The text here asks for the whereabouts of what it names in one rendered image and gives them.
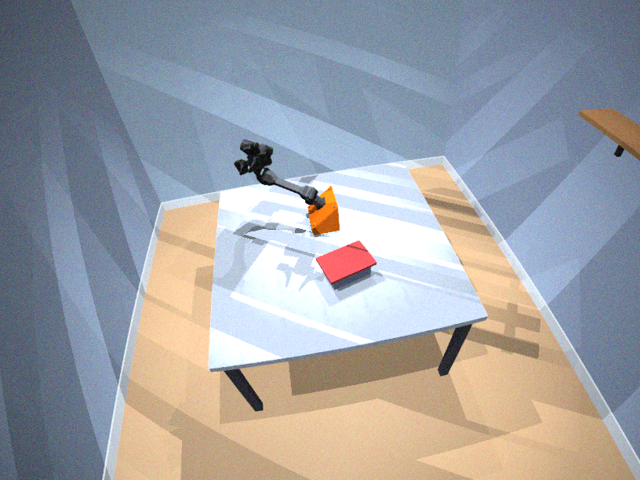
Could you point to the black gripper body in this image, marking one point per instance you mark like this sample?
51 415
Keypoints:
264 157

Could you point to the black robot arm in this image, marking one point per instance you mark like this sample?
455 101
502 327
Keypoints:
308 193

